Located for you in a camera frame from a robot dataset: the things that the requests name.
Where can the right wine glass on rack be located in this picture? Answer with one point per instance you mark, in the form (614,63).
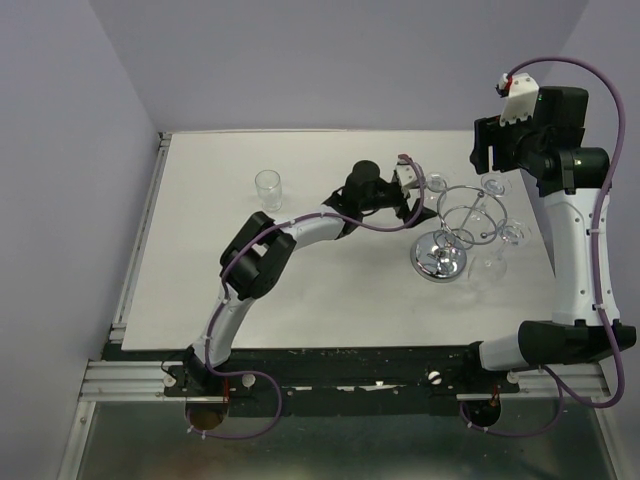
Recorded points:
(514,232)

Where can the aluminium rail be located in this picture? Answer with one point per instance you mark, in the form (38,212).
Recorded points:
(110,381)

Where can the chrome wine glass rack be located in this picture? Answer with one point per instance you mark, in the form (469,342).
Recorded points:
(441,255)

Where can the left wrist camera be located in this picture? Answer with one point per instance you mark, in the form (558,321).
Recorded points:
(409,175)

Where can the tall wine glass on rack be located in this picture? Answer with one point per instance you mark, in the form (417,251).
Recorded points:
(487,268)

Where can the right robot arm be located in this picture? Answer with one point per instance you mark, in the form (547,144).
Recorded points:
(540,131)

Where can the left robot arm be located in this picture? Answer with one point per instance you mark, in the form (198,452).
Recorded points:
(253,262)

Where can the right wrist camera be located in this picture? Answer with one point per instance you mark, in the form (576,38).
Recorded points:
(520,93)

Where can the short clear wine glass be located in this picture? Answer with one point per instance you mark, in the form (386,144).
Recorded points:
(269,189)

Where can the black mounting base plate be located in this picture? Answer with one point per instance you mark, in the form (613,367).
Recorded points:
(338,382)

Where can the ribbed wine glass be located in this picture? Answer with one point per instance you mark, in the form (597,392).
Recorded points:
(436,183)

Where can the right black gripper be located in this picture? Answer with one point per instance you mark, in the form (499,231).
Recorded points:
(482,130)

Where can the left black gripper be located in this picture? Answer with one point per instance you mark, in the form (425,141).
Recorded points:
(424,214)

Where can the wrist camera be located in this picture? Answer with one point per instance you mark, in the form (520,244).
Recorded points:
(520,93)
(409,175)

